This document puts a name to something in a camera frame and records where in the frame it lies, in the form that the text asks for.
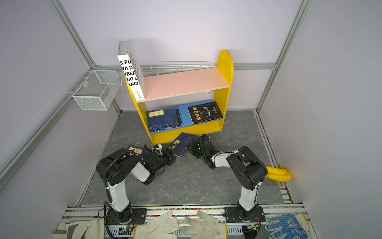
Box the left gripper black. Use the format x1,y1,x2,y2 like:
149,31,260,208
153,144,179,174

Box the blue book yellow label top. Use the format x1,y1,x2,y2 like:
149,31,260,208
169,132,197,158

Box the black folder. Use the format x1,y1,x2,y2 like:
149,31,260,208
188,101,223,124

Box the blue bottom book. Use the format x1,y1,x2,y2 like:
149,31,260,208
147,108,183,132

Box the white book black lettering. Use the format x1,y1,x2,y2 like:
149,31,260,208
117,40,145,102

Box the dark blue book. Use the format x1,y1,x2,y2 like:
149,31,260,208
126,144,144,158

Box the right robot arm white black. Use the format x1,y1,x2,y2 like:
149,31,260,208
188,134,268,223

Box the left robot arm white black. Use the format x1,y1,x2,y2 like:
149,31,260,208
96,145,177,225

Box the yellow shelf pink blue boards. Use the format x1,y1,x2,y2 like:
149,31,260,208
131,50,234,145

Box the white work glove centre left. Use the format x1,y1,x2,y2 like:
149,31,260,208
133,211,179,239

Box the white work glove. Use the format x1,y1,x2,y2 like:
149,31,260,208
180,210,228,239
133,211,179,239

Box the white work glove centre right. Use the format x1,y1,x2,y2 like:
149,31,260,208
180,210,228,239

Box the yellow bananas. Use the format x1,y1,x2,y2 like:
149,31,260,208
266,164,293,182

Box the white mesh basket left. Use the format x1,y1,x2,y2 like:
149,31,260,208
73,70,120,111

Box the white glove far left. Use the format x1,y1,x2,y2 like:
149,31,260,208
52,219,104,239

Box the blue dotted glove right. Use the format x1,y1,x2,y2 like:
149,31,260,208
265,213,310,239

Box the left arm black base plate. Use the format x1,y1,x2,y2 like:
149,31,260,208
106,208,147,225

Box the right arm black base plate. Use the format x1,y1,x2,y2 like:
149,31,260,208
223,205,266,223

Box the white wire rack rear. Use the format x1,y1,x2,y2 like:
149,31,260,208
120,61,218,94

